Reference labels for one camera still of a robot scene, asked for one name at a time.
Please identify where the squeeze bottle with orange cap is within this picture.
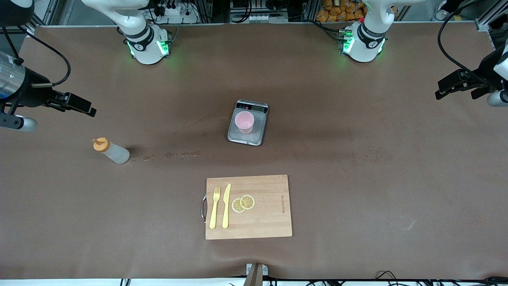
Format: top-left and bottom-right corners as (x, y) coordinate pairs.
(92, 137), (131, 164)

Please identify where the pink plastic cup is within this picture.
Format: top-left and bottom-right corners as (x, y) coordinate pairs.
(235, 111), (254, 135)

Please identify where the white power strip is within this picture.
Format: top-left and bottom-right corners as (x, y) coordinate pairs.
(156, 0), (199, 24)

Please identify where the orange packets pile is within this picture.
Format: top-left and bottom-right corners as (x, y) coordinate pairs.
(316, 0), (368, 22)

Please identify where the yellow plastic fork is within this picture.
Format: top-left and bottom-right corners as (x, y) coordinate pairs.
(209, 187), (221, 230)

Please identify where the silver kitchen scale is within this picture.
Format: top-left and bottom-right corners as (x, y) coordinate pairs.
(227, 99), (269, 147)

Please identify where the yellow plastic knife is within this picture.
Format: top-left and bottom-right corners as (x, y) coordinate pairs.
(222, 184), (231, 229)

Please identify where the white socket bar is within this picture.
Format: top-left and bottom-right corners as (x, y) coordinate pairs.
(229, 13), (289, 23)

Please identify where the wooden cutting board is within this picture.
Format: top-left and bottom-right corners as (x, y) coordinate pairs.
(201, 174), (293, 240)

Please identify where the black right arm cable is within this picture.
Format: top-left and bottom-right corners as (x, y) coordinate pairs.
(2, 26), (71, 86)

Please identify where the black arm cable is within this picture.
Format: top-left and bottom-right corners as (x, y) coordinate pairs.
(437, 0), (489, 84)
(2, 26), (71, 86)

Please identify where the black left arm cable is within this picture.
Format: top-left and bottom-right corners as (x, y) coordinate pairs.
(437, 0), (489, 84)

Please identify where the black cable bundle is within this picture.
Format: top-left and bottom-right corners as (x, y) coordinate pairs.
(373, 270), (508, 286)

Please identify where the metal table clamp bracket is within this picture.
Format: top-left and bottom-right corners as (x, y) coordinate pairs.
(246, 263), (269, 286)

